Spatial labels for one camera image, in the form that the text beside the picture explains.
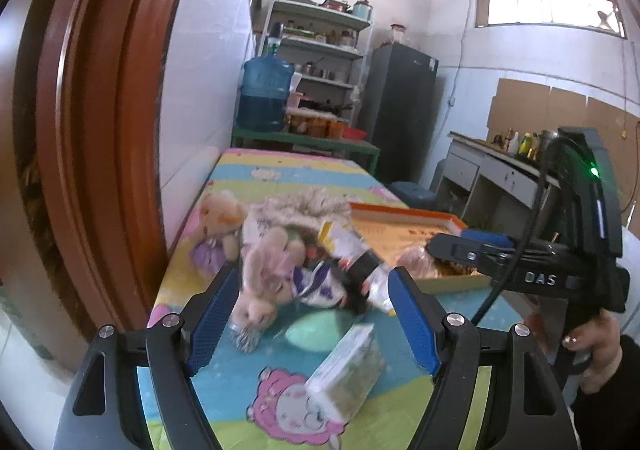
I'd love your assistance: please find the grey desk cabinet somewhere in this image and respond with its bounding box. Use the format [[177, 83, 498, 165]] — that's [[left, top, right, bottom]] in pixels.
[[435, 130, 566, 231]]

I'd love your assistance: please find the white purple printed pouch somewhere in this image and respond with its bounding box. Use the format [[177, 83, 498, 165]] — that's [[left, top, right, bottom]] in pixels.
[[295, 262, 348, 308]]

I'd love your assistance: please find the green white tissue box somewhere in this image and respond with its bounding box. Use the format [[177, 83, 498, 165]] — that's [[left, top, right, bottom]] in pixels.
[[304, 322, 390, 423]]

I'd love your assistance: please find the pink rabbit plush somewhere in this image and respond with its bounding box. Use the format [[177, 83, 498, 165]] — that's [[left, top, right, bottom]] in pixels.
[[232, 225, 306, 331]]

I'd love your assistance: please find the row of orange jars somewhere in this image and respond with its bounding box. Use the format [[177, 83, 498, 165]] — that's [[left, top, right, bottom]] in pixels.
[[287, 112, 346, 138]]

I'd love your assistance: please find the blue stool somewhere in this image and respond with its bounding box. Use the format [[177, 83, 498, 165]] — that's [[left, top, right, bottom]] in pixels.
[[389, 180, 438, 210]]

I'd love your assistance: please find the person's right hand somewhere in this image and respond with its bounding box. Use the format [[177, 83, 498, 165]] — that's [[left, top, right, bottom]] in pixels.
[[525, 307, 623, 393]]

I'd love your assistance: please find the orange cardboard box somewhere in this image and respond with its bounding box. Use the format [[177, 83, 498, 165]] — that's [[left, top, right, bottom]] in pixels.
[[347, 202, 493, 295]]

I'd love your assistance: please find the person's right forearm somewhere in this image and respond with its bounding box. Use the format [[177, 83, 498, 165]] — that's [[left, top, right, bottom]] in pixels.
[[570, 334, 640, 450]]

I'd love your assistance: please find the dark grey refrigerator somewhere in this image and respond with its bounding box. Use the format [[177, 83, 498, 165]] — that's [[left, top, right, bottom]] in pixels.
[[357, 42, 440, 186]]

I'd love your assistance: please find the blue water jug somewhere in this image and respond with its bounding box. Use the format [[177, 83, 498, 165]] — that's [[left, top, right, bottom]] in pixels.
[[235, 54, 296, 133]]

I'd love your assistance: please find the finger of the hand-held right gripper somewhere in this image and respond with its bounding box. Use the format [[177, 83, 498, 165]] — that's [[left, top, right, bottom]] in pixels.
[[460, 228, 518, 251], [427, 234, 506, 276]]

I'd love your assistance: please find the green table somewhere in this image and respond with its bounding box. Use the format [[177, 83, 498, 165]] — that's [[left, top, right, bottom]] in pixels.
[[231, 125, 382, 176]]

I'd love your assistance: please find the clear plastic bag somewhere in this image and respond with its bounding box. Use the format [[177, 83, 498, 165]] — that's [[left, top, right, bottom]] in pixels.
[[367, 270, 401, 316]]

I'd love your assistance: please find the cardboard wall sheet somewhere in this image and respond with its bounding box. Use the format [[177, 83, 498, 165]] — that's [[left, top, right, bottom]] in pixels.
[[487, 77, 640, 171]]

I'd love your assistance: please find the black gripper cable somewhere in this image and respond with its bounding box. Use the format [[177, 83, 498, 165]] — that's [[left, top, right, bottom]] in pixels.
[[470, 135, 576, 328]]

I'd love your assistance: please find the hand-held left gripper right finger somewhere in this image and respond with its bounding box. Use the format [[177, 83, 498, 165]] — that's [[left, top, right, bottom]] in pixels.
[[387, 266, 581, 450]]

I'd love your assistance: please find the silver foil wrapper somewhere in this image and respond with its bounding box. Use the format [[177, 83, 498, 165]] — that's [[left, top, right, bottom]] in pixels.
[[227, 320, 266, 355]]

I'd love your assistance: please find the teddy bear with purple dress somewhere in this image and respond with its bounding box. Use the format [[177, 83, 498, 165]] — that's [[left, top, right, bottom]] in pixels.
[[189, 190, 248, 276]]

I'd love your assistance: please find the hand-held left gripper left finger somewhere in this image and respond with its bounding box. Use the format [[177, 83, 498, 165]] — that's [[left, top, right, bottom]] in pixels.
[[54, 264, 241, 450]]

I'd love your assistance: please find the white yellow tube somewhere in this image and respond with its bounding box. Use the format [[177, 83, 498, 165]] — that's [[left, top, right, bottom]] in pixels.
[[317, 220, 351, 256]]

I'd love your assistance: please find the white metal shelf rack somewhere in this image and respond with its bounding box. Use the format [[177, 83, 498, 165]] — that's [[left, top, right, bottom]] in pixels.
[[250, 0, 376, 131]]

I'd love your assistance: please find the brown wooden door frame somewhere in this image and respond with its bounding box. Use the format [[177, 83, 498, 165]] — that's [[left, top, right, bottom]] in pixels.
[[12, 0, 206, 366]]

